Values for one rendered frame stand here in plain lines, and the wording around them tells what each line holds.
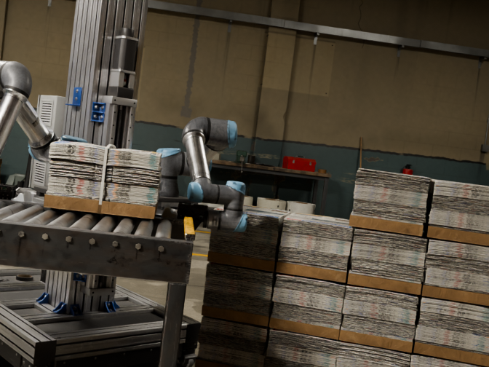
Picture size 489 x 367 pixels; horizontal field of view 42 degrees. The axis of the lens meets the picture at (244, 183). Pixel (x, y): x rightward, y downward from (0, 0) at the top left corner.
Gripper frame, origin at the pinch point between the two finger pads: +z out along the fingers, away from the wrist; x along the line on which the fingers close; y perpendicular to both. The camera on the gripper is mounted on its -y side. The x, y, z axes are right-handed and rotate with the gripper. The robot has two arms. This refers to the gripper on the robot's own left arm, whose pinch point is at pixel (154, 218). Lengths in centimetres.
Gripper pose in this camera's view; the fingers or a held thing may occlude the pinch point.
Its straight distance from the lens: 247.6
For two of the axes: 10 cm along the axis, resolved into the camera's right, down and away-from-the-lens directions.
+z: -9.9, -1.2, -1.1
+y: 1.2, -9.9, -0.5
